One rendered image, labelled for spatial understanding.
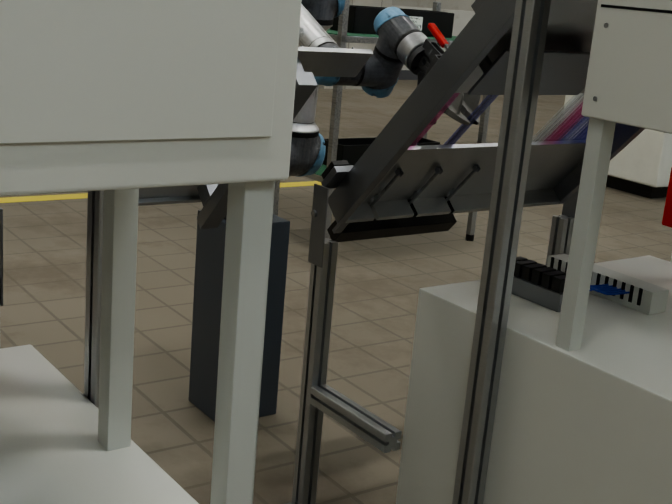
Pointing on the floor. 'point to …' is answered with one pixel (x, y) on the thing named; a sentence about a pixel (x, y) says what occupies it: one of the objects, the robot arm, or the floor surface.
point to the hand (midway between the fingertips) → (468, 122)
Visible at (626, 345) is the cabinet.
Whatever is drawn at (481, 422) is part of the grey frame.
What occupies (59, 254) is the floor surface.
